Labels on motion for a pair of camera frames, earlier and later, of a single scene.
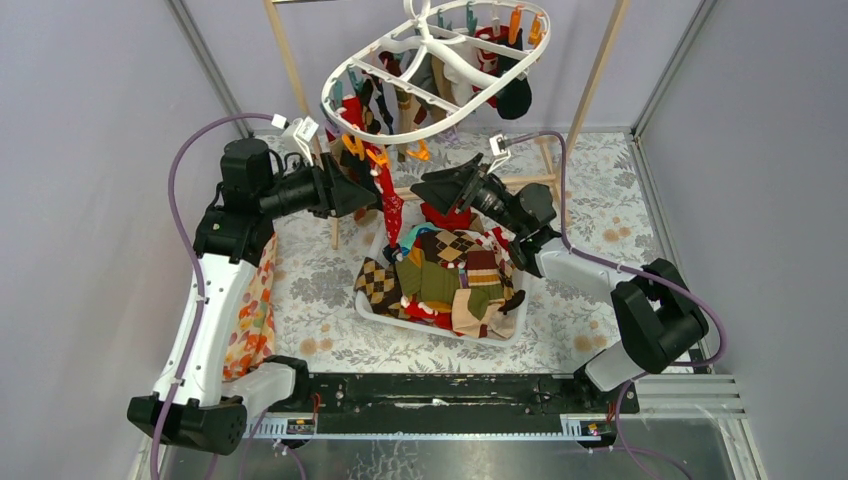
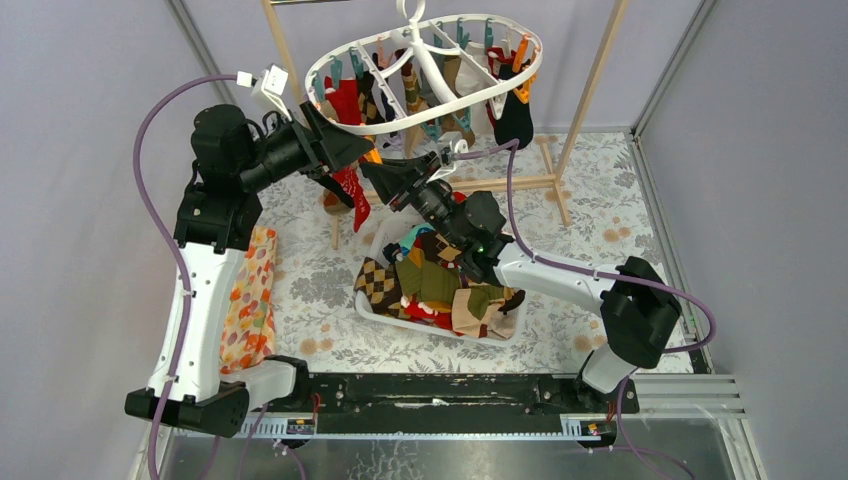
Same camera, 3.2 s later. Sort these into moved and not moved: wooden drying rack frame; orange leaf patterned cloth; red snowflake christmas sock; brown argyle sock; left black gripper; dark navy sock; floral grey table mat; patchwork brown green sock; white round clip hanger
Moved: red snowflake christmas sock; left black gripper; white round clip hanger; dark navy sock
Not moved: patchwork brown green sock; floral grey table mat; wooden drying rack frame; orange leaf patterned cloth; brown argyle sock
